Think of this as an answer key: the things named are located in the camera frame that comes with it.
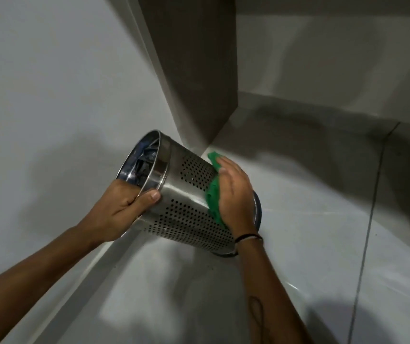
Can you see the person's left thumb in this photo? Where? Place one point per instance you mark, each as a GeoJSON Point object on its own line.
{"type": "Point", "coordinates": [145, 199]}

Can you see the black wrist band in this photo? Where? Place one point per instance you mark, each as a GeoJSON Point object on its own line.
{"type": "Point", "coordinates": [248, 237]}

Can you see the brown wooden cabinet panel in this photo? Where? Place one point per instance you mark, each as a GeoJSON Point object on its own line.
{"type": "Point", "coordinates": [190, 60]}

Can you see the person's left forearm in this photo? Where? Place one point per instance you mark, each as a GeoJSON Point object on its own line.
{"type": "Point", "coordinates": [29, 279]}

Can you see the person's right fingers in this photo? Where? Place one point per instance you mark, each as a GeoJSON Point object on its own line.
{"type": "Point", "coordinates": [223, 166]}

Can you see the perforated stainless steel bin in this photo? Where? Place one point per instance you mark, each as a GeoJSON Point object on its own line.
{"type": "Point", "coordinates": [187, 197]}

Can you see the person's right forearm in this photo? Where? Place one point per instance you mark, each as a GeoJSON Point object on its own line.
{"type": "Point", "coordinates": [267, 293]}

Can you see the person's right hand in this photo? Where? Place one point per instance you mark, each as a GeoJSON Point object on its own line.
{"type": "Point", "coordinates": [234, 197]}

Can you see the green cleaning cloth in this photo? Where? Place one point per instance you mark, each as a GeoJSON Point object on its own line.
{"type": "Point", "coordinates": [215, 191]}

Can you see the person's left hand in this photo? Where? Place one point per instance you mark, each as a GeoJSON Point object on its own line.
{"type": "Point", "coordinates": [117, 211]}

